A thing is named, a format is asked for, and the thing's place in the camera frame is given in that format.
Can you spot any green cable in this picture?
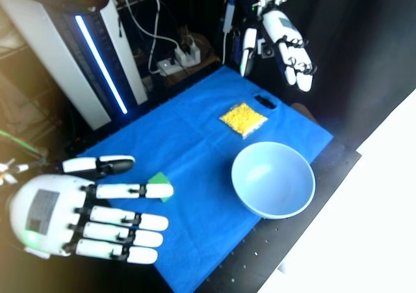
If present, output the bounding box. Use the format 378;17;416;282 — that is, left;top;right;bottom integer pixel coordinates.
0;129;47;156

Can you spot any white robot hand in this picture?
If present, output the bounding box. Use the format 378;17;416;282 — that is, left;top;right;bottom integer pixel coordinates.
8;155;176;265
239;9;318;93

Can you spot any white power strip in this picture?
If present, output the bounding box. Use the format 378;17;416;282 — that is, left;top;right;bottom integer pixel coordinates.
156;57;183;77

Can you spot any light blue bowl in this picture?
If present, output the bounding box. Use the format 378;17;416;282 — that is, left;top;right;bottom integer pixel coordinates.
231;141;317;220

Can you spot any white tower with blue light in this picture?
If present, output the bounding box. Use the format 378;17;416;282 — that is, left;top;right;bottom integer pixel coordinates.
0;0;149;132

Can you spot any white inline power adapter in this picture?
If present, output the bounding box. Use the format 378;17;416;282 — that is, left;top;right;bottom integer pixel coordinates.
222;3;237;34

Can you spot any bag of yellow corn kernels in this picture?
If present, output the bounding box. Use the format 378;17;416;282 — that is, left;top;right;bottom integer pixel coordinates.
218;101;269;140

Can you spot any white cable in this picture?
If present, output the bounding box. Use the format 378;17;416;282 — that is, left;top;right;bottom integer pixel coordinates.
115;0;183;52
148;0;163;76

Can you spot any blue cloth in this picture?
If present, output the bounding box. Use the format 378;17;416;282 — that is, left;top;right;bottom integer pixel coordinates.
77;65;335;293

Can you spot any small black plastic clip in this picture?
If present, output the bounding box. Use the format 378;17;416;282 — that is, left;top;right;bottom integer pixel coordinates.
253;94;278;110

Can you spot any white plug adapter block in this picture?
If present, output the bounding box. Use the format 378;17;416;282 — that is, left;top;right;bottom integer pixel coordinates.
174;42;201;67

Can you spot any green block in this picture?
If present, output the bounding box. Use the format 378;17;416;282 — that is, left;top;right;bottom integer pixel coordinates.
146;172;176;204

